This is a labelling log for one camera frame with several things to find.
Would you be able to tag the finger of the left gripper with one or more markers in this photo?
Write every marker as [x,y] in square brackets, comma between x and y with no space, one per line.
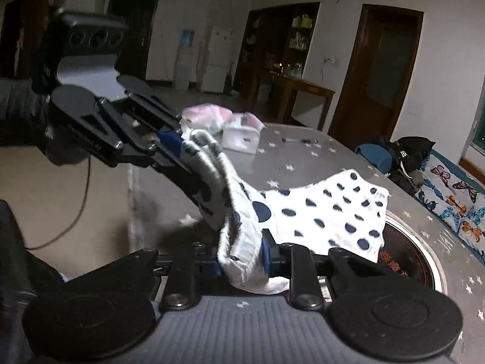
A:
[170,170]
[168,142]

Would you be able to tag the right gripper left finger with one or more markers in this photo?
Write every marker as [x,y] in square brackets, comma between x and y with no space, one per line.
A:
[182,271]

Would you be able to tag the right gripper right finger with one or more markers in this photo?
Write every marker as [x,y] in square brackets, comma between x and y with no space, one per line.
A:
[300,266]

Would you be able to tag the white navy polka dot garment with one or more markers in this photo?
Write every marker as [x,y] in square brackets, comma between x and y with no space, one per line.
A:
[343,211]

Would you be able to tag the water dispenser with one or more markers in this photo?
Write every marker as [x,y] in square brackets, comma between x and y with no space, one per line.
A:
[183,64]

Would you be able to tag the white refrigerator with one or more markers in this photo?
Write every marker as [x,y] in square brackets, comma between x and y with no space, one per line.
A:
[216,60]

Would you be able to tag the grey star pattern mat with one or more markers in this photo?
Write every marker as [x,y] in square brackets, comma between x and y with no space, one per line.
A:
[294,164]

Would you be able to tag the black pen on mat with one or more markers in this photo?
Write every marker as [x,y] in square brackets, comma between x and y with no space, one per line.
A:
[305,141]

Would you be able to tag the blue sofa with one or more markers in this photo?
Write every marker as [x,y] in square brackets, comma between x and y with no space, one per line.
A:
[379,157]

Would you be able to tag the dark bookshelf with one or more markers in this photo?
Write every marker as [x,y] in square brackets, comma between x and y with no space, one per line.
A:
[275,38]

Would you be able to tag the black bag on sofa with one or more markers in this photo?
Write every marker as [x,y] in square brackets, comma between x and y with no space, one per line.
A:
[408,154]

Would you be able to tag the left butterfly pillow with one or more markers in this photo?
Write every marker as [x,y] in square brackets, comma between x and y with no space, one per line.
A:
[454,198]

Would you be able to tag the dark window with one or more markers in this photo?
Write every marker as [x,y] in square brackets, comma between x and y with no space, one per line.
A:
[477,131]

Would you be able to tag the dark wooden door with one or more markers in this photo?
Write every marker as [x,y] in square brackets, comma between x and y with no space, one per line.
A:
[378,76]

